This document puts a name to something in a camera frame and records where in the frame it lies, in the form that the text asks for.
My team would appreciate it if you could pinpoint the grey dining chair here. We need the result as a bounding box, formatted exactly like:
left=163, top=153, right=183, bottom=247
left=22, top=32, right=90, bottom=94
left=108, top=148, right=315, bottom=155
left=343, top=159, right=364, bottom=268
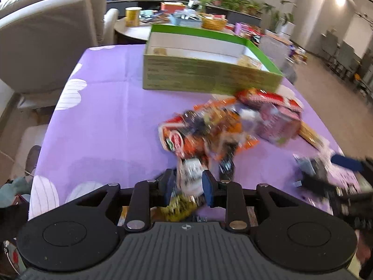
left=321, top=31, right=341, bottom=65
left=338, top=41, right=362, bottom=80

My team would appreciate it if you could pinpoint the grey snack packet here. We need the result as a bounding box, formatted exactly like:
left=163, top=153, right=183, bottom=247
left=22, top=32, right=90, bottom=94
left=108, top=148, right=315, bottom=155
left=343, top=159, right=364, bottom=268
left=293, top=154, right=331, bottom=181

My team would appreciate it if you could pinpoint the round white side table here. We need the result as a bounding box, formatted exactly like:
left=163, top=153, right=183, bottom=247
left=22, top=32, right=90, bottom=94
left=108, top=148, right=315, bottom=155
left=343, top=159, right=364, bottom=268
left=114, top=17, right=152, bottom=45

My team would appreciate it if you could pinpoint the purple floral tablecloth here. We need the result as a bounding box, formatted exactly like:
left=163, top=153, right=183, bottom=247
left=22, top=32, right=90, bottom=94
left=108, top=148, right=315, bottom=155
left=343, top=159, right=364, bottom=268
left=28, top=44, right=362, bottom=221

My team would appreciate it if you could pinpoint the red snack packet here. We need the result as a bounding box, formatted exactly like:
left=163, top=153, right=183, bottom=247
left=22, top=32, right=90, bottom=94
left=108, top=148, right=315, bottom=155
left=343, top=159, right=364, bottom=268
left=235, top=88, right=304, bottom=113

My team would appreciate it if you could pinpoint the pink carton box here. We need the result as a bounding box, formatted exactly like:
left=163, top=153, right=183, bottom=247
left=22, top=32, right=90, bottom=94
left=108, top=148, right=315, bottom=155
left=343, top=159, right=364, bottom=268
left=256, top=102, right=301, bottom=146

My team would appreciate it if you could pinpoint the green cardboard box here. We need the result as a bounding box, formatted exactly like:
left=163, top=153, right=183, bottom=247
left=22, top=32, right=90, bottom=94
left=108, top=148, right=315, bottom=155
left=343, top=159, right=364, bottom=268
left=142, top=24, right=284, bottom=95

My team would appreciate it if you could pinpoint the yellow woven basket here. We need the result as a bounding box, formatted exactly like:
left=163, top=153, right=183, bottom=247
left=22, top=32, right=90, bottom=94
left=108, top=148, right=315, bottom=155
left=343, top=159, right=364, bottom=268
left=201, top=16, right=228, bottom=31

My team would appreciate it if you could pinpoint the blue basket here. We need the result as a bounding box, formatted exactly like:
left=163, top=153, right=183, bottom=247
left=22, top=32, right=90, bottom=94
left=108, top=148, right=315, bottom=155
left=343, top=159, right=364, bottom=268
left=169, top=13, right=203, bottom=28

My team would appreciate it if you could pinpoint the black glossy snack packet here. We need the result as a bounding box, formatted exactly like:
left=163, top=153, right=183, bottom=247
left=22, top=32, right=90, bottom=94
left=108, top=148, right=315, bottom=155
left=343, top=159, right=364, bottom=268
left=218, top=152, right=236, bottom=181

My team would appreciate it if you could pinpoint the white printed snack packet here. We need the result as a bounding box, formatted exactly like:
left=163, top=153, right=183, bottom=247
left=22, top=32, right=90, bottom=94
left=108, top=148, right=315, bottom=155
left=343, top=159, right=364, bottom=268
left=177, top=157, right=204, bottom=196

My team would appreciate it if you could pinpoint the orange clear nut bag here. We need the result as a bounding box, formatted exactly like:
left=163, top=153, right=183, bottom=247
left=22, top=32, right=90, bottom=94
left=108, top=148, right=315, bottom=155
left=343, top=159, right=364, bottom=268
left=159, top=98, right=259, bottom=164

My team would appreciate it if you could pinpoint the grey chair back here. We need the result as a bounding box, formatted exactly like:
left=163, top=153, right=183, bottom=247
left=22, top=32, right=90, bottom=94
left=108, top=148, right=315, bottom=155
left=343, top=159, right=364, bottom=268
left=259, top=36, right=295, bottom=75

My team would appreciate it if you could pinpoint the yellow can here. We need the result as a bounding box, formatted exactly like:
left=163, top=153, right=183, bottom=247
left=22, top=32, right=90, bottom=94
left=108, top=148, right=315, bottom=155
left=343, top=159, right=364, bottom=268
left=125, top=7, right=143, bottom=27

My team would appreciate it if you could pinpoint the white air purifier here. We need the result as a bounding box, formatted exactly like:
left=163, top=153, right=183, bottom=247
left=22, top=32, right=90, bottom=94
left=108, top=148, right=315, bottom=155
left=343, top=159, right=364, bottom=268
left=275, top=23, right=295, bottom=40

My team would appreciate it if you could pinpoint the dark cloth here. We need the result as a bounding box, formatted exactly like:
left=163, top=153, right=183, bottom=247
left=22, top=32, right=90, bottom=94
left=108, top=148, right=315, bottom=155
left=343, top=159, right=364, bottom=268
left=0, top=203, right=30, bottom=269

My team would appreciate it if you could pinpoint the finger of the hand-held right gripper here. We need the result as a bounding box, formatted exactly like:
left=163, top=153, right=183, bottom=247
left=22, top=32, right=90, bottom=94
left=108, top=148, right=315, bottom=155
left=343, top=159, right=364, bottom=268
left=301, top=171, right=337, bottom=196
left=331, top=153, right=373, bottom=177

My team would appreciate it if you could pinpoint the pink container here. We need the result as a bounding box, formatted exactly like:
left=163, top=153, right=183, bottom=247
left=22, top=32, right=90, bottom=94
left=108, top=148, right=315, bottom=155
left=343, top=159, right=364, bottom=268
left=235, top=22, right=249, bottom=38

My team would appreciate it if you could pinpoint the red orange box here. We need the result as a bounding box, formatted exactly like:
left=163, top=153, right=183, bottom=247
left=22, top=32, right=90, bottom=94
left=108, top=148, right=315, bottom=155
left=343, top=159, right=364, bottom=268
left=160, top=2, right=187, bottom=14

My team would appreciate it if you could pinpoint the teal cloth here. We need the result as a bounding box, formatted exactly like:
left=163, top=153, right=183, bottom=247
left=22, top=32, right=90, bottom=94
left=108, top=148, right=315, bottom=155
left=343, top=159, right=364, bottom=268
left=0, top=176, right=36, bottom=208

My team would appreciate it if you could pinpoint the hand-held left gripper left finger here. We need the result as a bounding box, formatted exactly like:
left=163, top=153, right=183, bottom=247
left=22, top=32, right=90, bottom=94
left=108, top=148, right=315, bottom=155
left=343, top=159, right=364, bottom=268
left=66, top=168, right=175, bottom=231

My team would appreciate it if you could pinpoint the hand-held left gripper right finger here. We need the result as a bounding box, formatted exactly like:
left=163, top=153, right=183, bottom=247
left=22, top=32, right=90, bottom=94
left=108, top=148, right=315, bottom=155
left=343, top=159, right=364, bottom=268
left=202, top=170, right=314, bottom=230

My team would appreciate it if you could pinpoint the beige snack packet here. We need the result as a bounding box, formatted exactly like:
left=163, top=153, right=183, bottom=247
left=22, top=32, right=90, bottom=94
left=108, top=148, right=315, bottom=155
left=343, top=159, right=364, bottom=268
left=299, top=122, right=325, bottom=149

